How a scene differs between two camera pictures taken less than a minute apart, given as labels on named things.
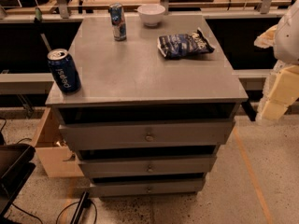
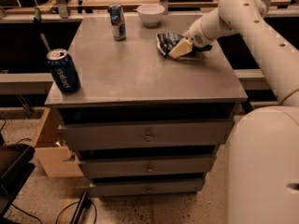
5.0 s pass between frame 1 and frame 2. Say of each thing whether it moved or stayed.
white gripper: moved
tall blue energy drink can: stayed
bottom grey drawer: stayed
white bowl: stayed
